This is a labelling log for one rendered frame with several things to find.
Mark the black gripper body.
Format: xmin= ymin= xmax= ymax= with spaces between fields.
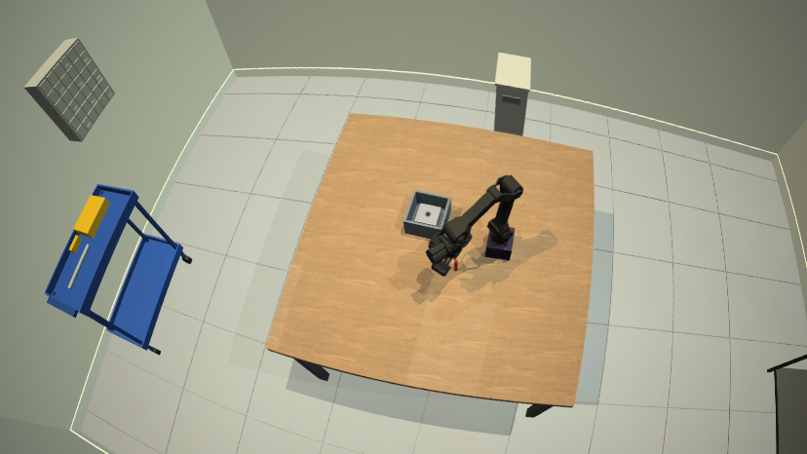
xmin=432 ymin=233 xmax=473 ymax=276

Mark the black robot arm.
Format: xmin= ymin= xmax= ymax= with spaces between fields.
xmin=426 ymin=175 xmax=523 ymax=265

